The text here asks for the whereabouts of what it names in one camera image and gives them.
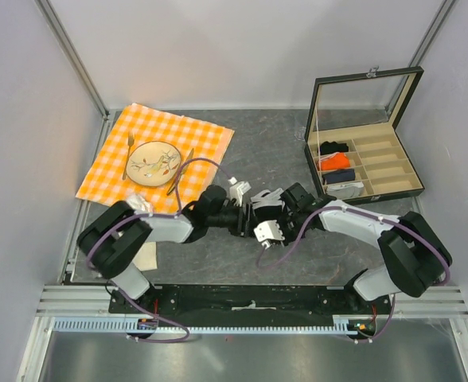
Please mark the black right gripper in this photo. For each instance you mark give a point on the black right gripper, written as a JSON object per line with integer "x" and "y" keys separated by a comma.
{"x": 287, "y": 238}

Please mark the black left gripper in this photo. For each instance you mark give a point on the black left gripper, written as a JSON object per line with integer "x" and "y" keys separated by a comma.
{"x": 244, "y": 224}

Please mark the black white trimmed underwear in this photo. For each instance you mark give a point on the black white trimmed underwear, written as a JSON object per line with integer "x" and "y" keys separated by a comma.
{"x": 267, "y": 205}

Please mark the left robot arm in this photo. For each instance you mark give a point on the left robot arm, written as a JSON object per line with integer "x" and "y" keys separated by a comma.
{"x": 113, "y": 240}

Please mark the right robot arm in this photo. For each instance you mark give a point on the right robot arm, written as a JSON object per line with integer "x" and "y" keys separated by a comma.
{"x": 414, "y": 257}

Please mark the grey white rolled underwear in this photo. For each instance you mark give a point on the grey white rolled underwear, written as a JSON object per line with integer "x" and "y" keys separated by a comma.
{"x": 347, "y": 190}

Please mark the navy rolled underwear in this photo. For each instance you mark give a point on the navy rolled underwear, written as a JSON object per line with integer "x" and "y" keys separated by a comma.
{"x": 338, "y": 176}

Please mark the orange rolled underwear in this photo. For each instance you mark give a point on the orange rolled underwear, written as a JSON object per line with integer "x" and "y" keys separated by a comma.
{"x": 336, "y": 161}

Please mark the black rolled underwear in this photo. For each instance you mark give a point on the black rolled underwear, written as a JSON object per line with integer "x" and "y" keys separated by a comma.
{"x": 328, "y": 148}

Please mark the gold black knife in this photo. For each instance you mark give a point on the gold black knife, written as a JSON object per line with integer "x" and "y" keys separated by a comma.
{"x": 180, "y": 172}

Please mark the orange checkered cloth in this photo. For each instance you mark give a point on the orange checkered cloth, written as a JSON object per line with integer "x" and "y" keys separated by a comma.
{"x": 103, "y": 183}

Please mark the black divided storage box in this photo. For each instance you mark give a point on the black divided storage box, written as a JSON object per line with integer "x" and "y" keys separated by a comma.
{"x": 351, "y": 109}

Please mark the white crumpled cloth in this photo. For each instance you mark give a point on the white crumpled cloth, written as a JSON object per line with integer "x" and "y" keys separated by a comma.
{"x": 138, "y": 203}

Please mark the beige folded cloth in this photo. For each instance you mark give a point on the beige folded cloth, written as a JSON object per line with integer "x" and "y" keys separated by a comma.
{"x": 146, "y": 257}

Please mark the beige bird pattern plate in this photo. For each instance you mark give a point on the beige bird pattern plate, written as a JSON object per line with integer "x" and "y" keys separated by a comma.
{"x": 153, "y": 164}

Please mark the gold fork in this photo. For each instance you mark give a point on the gold fork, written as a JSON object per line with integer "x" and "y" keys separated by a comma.
{"x": 130, "y": 143}

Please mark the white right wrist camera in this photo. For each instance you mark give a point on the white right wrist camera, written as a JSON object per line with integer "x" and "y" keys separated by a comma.
{"x": 268, "y": 232}

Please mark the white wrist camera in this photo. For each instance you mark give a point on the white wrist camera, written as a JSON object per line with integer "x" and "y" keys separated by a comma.
{"x": 237, "y": 190}
{"x": 268, "y": 232}

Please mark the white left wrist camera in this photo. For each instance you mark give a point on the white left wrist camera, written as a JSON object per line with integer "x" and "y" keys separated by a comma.
{"x": 237, "y": 190}

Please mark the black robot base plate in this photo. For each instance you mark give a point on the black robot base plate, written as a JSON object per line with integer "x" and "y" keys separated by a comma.
{"x": 189, "y": 304}

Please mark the light blue cable duct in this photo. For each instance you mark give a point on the light blue cable duct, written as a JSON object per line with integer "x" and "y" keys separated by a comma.
{"x": 340, "y": 326}

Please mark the aluminium left frame post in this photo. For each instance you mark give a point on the aluminium left frame post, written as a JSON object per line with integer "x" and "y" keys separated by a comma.
{"x": 57, "y": 27}

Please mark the aluminium frame post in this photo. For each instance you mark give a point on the aluminium frame post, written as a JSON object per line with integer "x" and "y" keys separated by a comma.
{"x": 57, "y": 27}
{"x": 427, "y": 40}

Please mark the aluminium right frame post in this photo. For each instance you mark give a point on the aluminium right frame post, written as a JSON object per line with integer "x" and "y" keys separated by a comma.
{"x": 427, "y": 40}

